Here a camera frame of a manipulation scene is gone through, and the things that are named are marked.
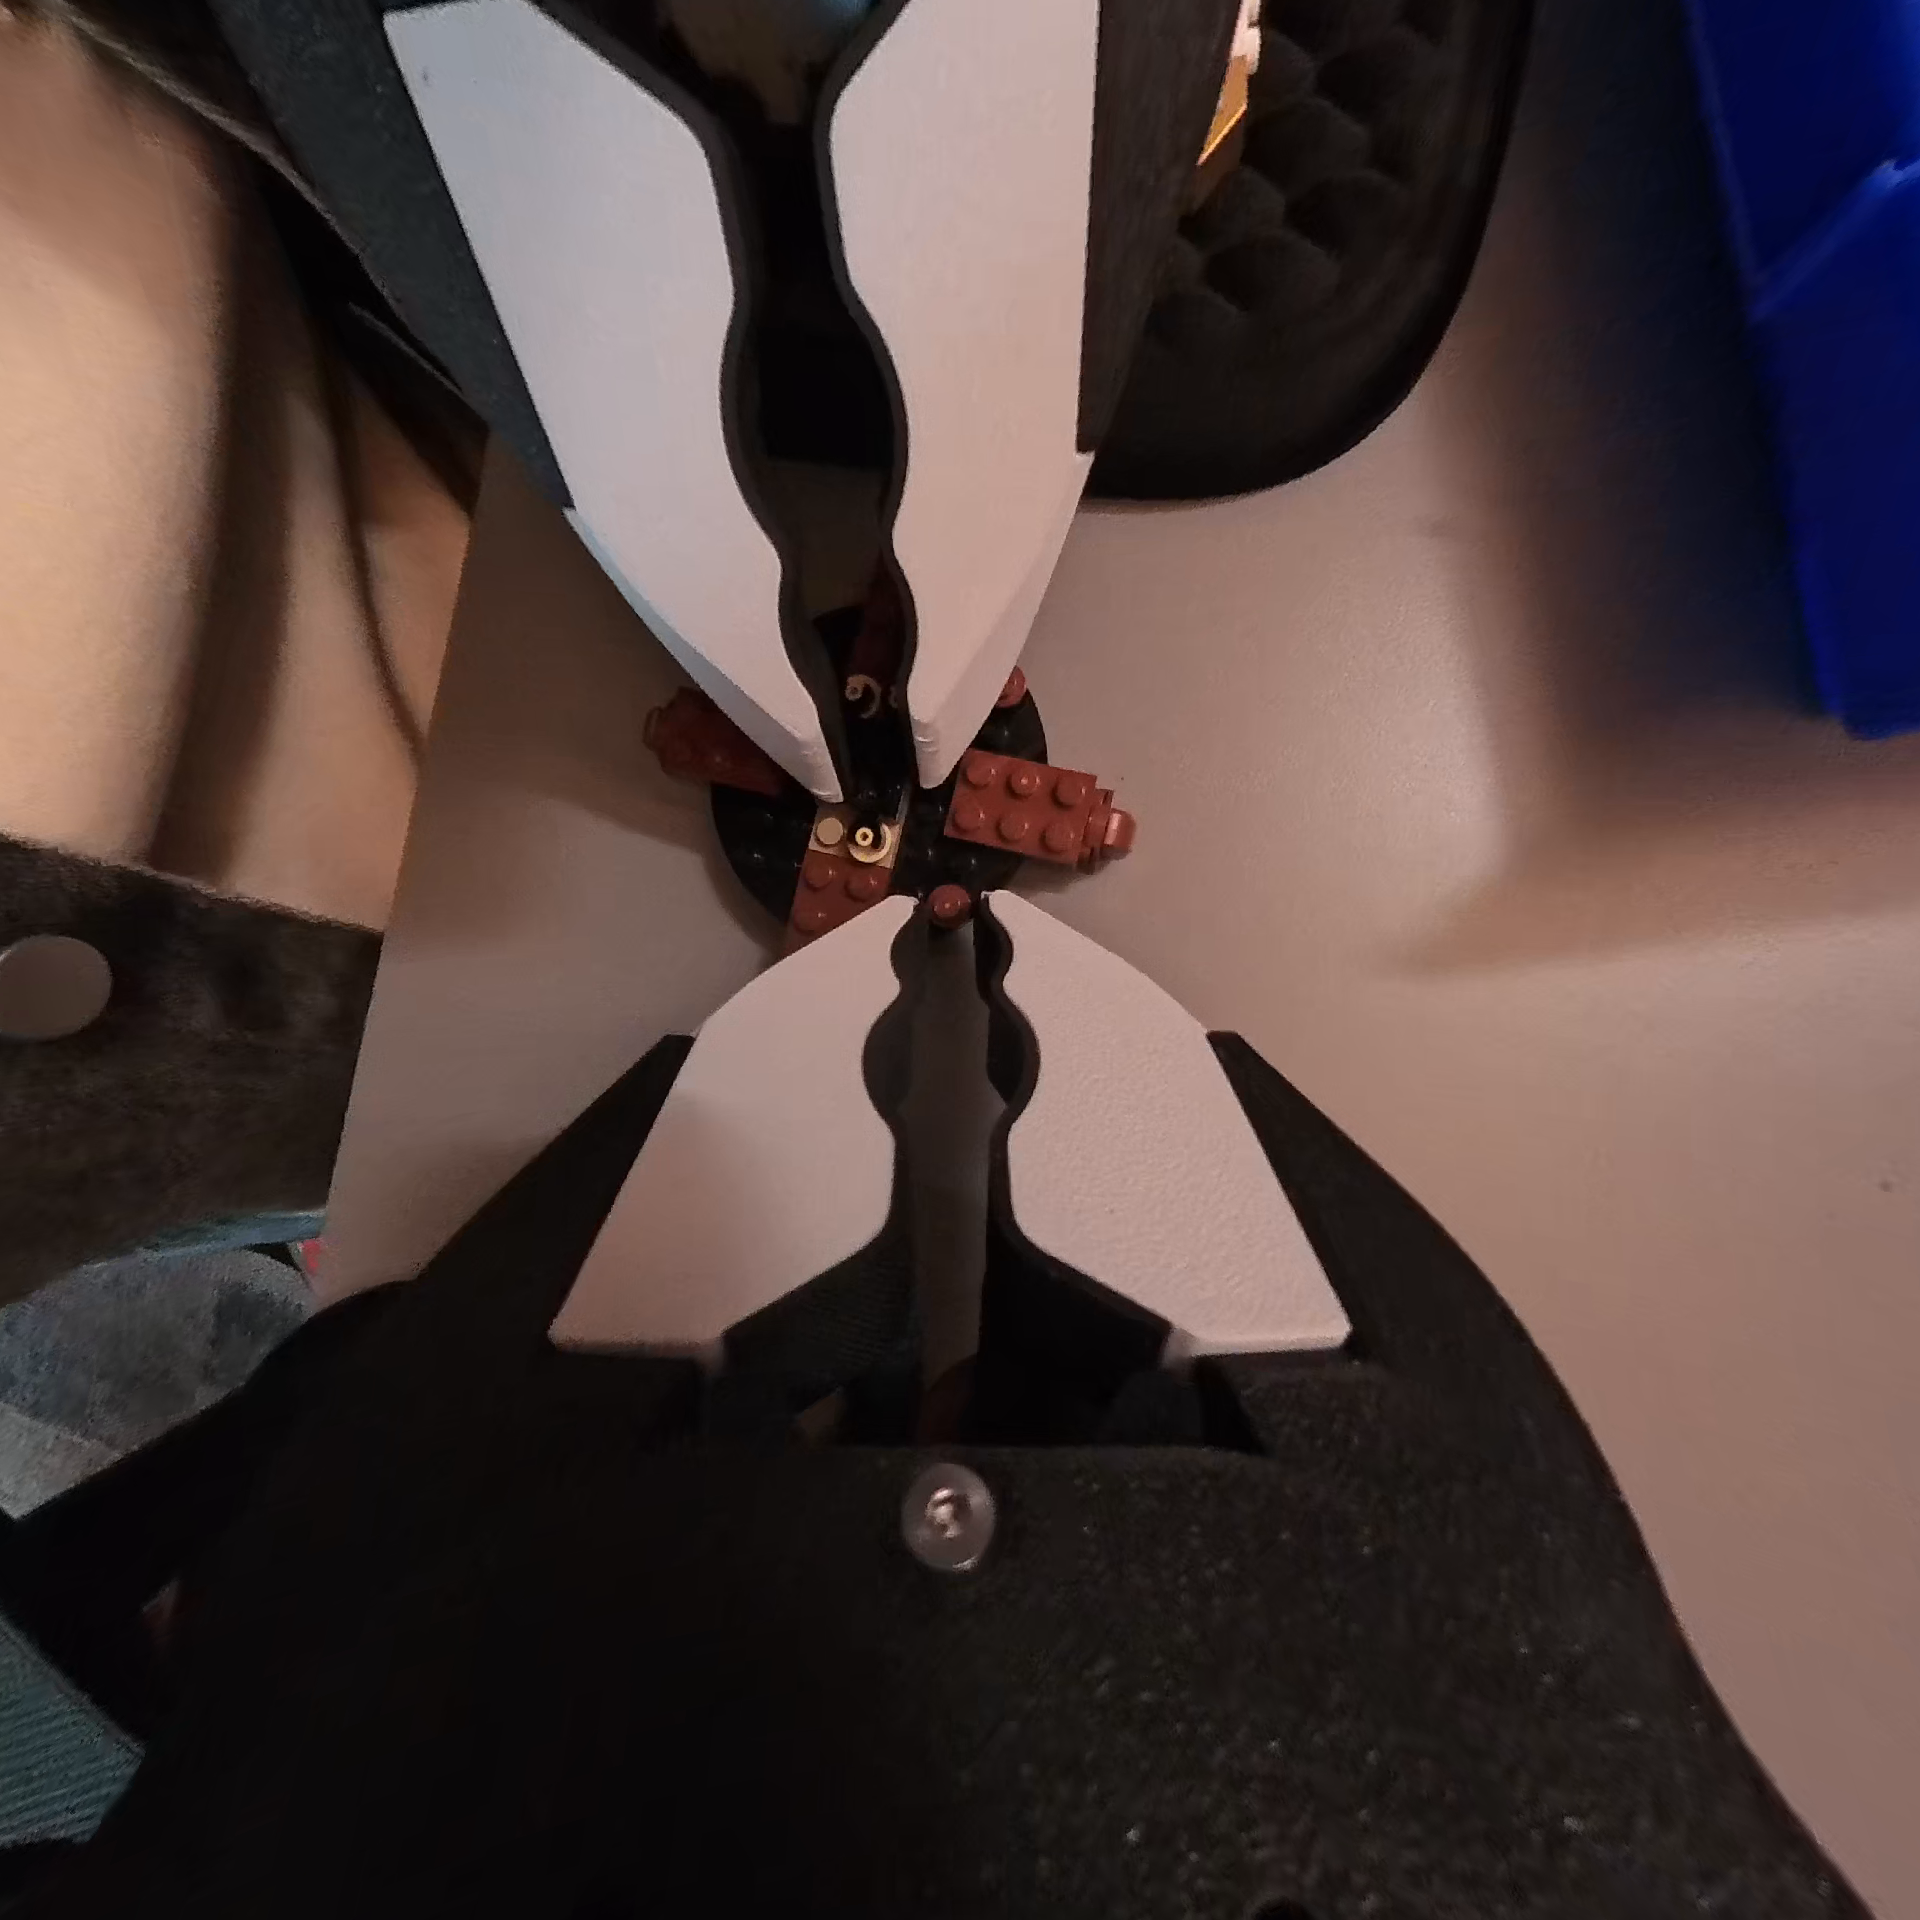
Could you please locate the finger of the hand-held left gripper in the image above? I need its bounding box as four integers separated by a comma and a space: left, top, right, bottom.
381, 0, 849, 803
816, 0, 1096, 791

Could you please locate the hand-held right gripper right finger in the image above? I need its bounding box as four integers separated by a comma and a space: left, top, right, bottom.
985, 889, 1347, 1367

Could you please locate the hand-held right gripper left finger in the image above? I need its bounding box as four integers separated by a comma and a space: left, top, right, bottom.
549, 897, 918, 1367

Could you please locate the yellow tan lego plate build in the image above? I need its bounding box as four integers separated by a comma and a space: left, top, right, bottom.
1200, 0, 1265, 169

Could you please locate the blue bin with lego pieces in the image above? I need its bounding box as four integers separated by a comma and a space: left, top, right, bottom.
1683, 0, 1920, 740

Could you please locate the round brown orange lego build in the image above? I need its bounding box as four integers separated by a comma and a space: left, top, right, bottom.
641, 593, 1134, 965

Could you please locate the black quilted armrest pad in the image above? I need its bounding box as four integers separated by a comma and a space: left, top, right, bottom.
1075, 0, 1534, 500

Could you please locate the person's beige shirt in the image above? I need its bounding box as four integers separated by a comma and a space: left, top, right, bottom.
0, 0, 484, 908

